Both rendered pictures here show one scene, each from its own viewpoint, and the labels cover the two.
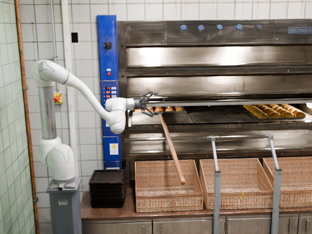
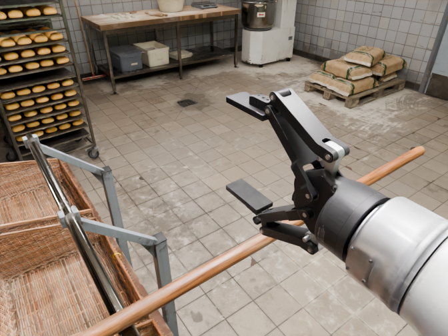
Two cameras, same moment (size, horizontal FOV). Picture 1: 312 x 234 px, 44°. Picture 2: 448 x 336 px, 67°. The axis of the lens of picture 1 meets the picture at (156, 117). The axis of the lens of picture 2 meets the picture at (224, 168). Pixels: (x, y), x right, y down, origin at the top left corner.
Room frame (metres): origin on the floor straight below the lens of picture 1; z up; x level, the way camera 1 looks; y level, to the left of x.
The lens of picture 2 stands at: (3.03, 0.28, 1.72)
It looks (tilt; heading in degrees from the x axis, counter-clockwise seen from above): 33 degrees down; 237
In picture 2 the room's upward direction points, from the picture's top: straight up
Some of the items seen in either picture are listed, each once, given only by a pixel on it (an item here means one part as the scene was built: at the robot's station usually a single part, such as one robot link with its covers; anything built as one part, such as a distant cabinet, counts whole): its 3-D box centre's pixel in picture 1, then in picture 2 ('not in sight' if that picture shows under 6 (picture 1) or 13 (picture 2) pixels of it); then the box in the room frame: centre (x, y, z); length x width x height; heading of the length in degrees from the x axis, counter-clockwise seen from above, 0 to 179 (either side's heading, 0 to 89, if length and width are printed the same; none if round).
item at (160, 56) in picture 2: not in sight; (151, 53); (1.10, -4.71, 0.35); 0.50 x 0.36 x 0.24; 94
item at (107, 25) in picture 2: not in sight; (167, 44); (0.82, -4.72, 0.45); 2.20 x 0.80 x 0.90; 3
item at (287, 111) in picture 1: (272, 109); not in sight; (3.85, -1.20, 1.21); 0.61 x 0.48 x 0.06; 3
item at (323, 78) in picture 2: not in sight; (332, 75); (-0.72, -2.78, 0.22); 0.62 x 0.36 x 0.15; 8
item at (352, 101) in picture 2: not in sight; (355, 85); (-1.03, -2.61, 0.07); 1.20 x 0.80 x 0.14; 3
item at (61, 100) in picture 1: (57, 97); not in sight; (3.27, 0.85, 1.46); 0.10 x 0.07 x 0.10; 93
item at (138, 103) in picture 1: (140, 104); (331, 207); (2.79, 0.12, 1.49); 0.09 x 0.07 x 0.08; 93
